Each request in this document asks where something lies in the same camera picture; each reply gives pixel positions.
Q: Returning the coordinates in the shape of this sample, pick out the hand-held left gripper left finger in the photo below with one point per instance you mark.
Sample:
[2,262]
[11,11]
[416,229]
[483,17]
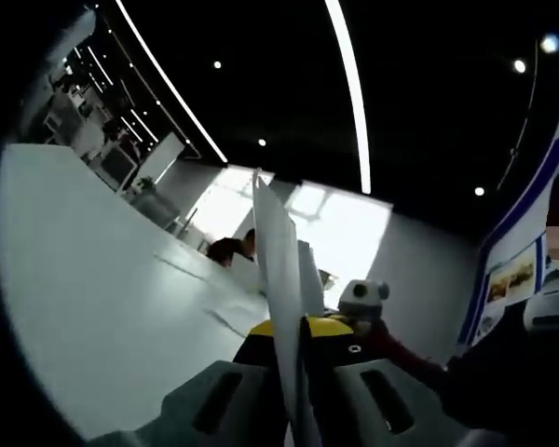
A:
[191,410]

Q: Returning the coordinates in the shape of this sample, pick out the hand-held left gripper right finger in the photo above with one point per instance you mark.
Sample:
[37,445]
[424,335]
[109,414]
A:
[410,396]

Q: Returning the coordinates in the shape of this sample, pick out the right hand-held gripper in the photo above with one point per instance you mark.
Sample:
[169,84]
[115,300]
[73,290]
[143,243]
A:
[363,298]

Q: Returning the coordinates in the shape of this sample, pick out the white cloth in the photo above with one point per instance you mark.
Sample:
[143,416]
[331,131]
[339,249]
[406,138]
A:
[279,261]

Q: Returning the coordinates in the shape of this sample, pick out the large bright window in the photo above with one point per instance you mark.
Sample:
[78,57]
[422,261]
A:
[349,233]

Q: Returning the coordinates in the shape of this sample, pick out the person's dark shirt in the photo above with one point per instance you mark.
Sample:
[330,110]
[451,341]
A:
[517,382]

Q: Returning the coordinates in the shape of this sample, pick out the white chest-worn device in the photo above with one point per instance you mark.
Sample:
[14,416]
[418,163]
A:
[549,302]

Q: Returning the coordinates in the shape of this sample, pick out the long ceiling light strip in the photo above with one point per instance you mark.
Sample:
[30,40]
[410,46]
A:
[354,93]

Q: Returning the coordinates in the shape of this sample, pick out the green potted plant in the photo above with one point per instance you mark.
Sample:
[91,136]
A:
[145,184]

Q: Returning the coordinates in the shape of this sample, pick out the curved ceiling light strip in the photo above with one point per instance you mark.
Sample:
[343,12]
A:
[167,79]

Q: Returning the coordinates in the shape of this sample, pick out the blue and white wall poster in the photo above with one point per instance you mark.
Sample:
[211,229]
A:
[512,279]

